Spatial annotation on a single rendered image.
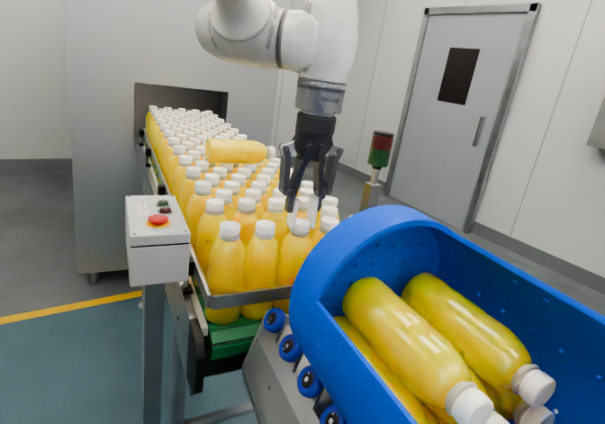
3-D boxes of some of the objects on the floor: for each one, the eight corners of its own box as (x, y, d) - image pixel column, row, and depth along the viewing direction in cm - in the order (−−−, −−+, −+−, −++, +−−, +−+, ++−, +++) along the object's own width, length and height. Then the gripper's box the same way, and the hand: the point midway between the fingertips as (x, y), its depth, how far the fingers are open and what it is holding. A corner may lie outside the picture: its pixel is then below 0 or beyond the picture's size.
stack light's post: (316, 449, 151) (372, 184, 116) (311, 440, 154) (364, 181, 119) (325, 446, 153) (382, 184, 118) (320, 437, 156) (374, 181, 121)
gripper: (284, 112, 65) (268, 238, 73) (365, 119, 73) (343, 232, 80) (268, 105, 71) (256, 221, 79) (344, 112, 79) (326, 218, 87)
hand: (302, 212), depth 79 cm, fingers closed on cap, 4 cm apart
